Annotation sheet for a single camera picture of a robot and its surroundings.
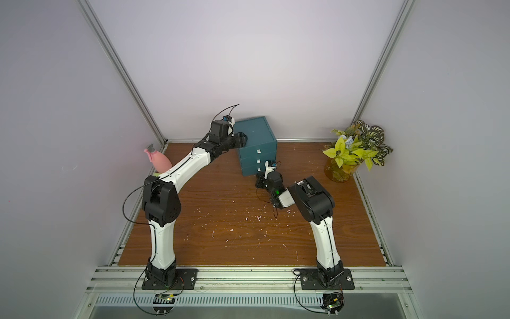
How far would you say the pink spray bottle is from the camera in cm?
96

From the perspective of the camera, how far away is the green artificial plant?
2.72ft

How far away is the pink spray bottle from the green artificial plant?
2.74 ft

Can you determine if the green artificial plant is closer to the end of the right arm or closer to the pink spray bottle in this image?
the end of the right arm

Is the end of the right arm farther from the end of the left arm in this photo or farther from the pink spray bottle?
the pink spray bottle

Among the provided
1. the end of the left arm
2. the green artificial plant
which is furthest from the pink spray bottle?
the green artificial plant

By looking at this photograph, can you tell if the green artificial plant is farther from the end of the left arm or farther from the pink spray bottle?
the pink spray bottle
